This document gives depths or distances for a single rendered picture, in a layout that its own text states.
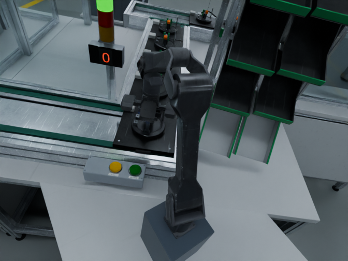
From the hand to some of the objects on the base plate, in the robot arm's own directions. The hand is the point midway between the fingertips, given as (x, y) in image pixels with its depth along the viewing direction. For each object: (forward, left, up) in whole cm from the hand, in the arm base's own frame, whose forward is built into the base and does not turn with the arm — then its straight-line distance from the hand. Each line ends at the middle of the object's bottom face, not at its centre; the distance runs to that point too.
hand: (148, 116), depth 78 cm
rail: (-27, +10, -24) cm, 37 cm away
